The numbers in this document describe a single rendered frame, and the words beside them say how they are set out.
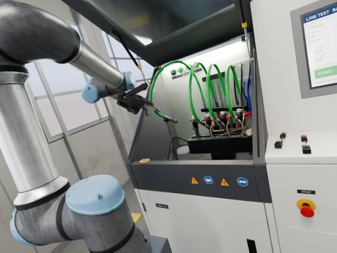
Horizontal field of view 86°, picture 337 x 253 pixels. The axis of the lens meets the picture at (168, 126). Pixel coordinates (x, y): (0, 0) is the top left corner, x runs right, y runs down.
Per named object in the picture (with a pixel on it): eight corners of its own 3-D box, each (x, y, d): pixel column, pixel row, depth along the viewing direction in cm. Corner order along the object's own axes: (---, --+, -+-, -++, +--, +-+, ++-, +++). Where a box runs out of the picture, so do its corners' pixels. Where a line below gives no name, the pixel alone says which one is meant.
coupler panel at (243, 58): (236, 109, 112) (226, 57, 105) (237, 108, 114) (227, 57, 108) (260, 105, 104) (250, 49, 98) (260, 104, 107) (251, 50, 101)
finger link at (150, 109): (156, 119, 92) (140, 111, 91) (161, 109, 94) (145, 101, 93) (157, 118, 90) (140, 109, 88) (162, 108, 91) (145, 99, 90)
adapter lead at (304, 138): (311, 154, 56) (311, 147, 56) (302, 154, 58) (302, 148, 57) (307, 139, 66) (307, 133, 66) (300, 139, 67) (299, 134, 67)
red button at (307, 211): (298, 219, 60) (296, 205, 58) (297, 210, 63) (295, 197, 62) (318, 222, 57) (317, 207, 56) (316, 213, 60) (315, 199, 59)
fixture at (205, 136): (193, 164, 105) (186, 140, 102) (199, 157, 113) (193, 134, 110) (258, 165, 86) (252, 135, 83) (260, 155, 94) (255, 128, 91)
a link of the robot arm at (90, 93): (100, 82, 70) (109, 74, 80) (74, 89, 72) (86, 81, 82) (109, 100, 74) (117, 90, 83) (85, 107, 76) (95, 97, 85)
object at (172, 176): (139, 189, 103) (130, 163, 100) (143, 184, 107) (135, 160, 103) (260, 202, 69) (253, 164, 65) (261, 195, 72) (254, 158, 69)
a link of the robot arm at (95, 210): (124, 249, 38) (102, 193, 35) (69, 256, 41) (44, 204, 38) (139, 210, 50) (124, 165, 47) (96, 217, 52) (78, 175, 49)
